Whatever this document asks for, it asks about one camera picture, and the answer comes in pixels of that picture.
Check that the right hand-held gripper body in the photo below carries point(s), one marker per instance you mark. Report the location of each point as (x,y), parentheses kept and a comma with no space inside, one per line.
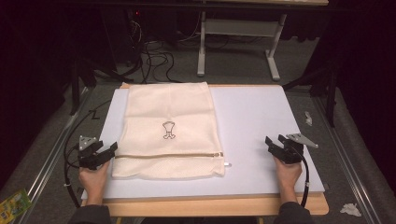
(291,154)

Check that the wooden table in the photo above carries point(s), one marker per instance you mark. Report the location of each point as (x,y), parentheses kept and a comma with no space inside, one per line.
(202,207)

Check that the metal floor rail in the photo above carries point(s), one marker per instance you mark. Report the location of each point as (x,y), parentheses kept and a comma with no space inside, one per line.
(46,174)
(348,174)

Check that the person's right hand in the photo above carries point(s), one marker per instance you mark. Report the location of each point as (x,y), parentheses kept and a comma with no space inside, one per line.
(288,174)

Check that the black computer tower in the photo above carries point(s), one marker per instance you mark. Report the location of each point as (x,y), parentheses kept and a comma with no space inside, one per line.
(124,37)

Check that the cream mesh laundry bag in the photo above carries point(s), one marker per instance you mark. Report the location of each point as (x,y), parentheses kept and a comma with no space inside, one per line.
(168,105)

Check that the black metal stand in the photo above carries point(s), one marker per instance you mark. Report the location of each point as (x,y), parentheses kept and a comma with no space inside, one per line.
(74,87)
(331,93)

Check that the small crumpled white paper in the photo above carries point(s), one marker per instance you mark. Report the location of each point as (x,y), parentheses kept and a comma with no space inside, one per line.
(308,118)

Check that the white metal desk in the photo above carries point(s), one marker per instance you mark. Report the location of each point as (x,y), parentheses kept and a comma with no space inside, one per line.
(201,46)

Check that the green packet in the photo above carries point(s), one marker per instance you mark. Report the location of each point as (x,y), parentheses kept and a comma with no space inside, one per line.
(14,207)

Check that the person's left hand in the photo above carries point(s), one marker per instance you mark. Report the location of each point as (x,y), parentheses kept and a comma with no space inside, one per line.
(93,179)

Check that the white board mat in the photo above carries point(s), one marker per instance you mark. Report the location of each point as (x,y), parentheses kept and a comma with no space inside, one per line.
(255,124)

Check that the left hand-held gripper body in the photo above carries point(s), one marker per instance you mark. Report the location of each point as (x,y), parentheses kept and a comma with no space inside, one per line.
(88,160)

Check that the large crumpled white tissue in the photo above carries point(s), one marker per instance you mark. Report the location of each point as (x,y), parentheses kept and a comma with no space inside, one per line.
(350,209)

